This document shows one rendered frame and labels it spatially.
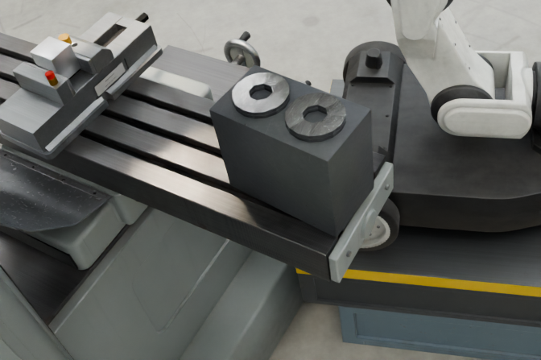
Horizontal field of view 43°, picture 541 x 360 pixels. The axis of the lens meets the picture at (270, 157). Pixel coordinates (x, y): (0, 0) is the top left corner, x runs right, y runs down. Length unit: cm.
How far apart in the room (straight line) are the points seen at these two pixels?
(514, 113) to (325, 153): 72
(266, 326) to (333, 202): 95
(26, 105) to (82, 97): 10
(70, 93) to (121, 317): 51
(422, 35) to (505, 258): 60
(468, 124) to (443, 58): 17
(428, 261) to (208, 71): 72
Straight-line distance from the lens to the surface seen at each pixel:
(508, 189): 164
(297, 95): 105
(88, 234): 137
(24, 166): 148
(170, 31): 316
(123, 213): 139
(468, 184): 163
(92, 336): 150
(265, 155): 104
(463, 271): 170
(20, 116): 137
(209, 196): 118
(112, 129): 136
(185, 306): 178
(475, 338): 196
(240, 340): 186
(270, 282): 193
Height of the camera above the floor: 183
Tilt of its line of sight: 47 degrees down
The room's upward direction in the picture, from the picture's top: 12 degrees counter-clockwise
